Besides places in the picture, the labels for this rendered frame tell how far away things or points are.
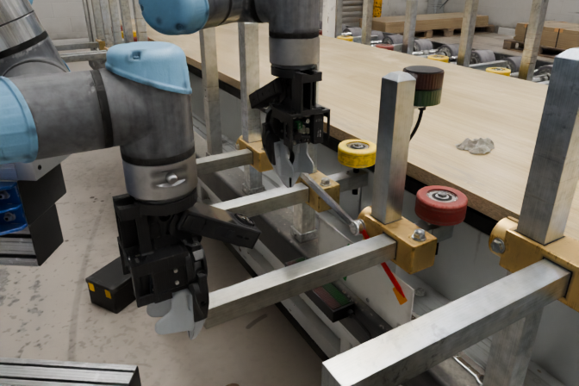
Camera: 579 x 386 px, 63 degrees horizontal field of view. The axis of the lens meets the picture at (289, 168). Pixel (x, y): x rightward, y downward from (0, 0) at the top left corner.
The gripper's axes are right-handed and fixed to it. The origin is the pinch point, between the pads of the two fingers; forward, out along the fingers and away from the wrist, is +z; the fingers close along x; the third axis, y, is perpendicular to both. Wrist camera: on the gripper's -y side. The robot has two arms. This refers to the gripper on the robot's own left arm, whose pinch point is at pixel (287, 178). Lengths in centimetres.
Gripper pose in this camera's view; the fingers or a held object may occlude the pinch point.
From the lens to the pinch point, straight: 82.3
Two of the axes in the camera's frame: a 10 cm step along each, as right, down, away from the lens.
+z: 0.0, 9.2, 4.0
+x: 8.6, -2.0, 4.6
